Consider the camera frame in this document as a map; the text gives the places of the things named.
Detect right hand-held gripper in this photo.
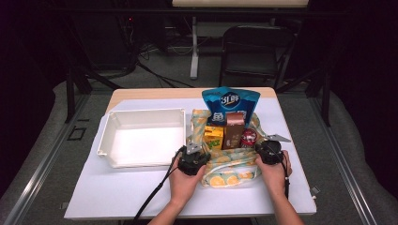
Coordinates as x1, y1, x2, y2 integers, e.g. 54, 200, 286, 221
254, 133, 292, 166

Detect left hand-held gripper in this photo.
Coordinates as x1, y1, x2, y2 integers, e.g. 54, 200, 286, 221
177, 143, 211, 176

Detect yellow drink carton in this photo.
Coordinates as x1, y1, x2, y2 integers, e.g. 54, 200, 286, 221
203, 125, 225, 150

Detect orange slice print cloth bag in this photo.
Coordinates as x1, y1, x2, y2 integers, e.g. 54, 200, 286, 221
186, 108, 268, 188

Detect brown drink carton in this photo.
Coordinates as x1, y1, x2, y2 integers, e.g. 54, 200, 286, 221
222, 112, 246, 150

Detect white plastic bin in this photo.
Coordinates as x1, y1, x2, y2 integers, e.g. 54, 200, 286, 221
97, 107, 188, 169

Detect blue snack pouch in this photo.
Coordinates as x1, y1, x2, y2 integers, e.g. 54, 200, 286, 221
201, 86, 261, 127

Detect person's left hand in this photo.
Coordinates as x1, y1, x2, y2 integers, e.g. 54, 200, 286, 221
168, 156, 207, 205

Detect person's right hand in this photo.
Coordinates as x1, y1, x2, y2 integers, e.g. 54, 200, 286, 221
254, 150, 294, 196

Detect black metal stand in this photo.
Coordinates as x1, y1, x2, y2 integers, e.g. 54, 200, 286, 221
64, 60, 124, 125
275, 60, 333, 128

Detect white table sheet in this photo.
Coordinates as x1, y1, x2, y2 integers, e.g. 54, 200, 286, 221
64, 97, 317, 219

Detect black folding chair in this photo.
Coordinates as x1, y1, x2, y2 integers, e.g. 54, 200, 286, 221
219, 24, 297, 90

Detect white desk leg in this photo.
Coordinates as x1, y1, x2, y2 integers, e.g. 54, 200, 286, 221
190, 16, 200, 81

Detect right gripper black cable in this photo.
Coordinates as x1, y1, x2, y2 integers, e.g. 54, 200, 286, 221
274, 149, 291, 200

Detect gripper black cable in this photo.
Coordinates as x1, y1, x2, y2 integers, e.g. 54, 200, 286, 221
130, 145, 188, 225
274, 149, 291, 200

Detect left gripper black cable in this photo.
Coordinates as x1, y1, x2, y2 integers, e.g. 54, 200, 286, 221
130, 145, 188, 225

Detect aluminium floor rail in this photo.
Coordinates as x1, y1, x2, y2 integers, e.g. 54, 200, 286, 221
308, 97, 378, 225
2, 93, 92, 225

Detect black floor cables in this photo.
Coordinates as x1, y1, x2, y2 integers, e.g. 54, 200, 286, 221
134, 43, 195, 89

